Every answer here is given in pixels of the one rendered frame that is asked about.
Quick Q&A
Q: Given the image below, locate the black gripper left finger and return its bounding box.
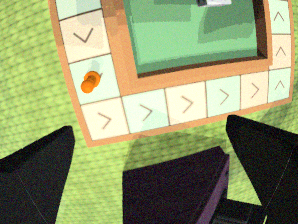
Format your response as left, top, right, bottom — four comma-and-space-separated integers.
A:
0, 125, 76, 224

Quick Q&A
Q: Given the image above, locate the cream board game track with arrows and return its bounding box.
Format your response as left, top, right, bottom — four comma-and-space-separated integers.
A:
48, 0, 295, 148

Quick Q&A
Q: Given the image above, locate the orange pawn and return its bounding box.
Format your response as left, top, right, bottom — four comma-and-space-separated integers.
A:
80, 71, 101, 93

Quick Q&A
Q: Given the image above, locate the white die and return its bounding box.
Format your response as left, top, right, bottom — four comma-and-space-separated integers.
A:
196, 0, 231, 7

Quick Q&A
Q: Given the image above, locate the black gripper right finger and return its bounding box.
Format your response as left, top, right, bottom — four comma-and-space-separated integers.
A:
225, 113, 298, 224

